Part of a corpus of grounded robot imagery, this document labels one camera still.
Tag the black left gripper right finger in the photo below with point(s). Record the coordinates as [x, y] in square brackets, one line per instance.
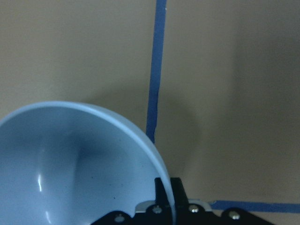
[179, 194]

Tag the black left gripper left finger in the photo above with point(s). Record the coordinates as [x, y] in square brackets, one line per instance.
[161, 199]

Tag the blue bowl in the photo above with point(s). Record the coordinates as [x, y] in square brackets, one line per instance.
[66, 163]

